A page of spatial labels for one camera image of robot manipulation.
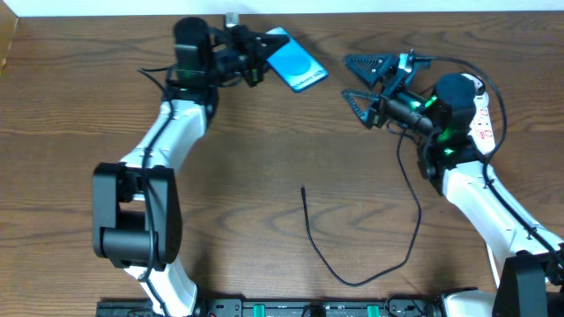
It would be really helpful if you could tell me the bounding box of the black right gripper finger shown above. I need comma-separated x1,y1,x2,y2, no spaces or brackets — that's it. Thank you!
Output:
343,54,398,89
341,89,381,129

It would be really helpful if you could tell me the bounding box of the blue smartphone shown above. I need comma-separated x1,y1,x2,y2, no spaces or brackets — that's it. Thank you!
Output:
267,27,329,93

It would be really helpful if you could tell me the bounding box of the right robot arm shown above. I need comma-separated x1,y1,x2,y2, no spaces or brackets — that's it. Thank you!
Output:
342,51,563,316

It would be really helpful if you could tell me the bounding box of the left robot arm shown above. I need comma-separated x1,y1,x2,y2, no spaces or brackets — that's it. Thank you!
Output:
92,13,289,316

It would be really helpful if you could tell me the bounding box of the white charger adapter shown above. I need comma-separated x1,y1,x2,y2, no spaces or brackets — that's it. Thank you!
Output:
463,73,490,109

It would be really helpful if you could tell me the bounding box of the white power strip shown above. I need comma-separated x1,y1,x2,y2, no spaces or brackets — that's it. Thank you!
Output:
468,100,495,154

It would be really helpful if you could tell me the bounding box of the black charger cable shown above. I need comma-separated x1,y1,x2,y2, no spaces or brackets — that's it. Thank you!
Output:
301,127,423,288

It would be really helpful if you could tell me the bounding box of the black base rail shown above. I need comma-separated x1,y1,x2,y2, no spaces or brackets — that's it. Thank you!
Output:
95,297,443,317

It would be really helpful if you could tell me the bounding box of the white power strip cord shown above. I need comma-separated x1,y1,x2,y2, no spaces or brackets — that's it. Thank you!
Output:
484,241,503,287

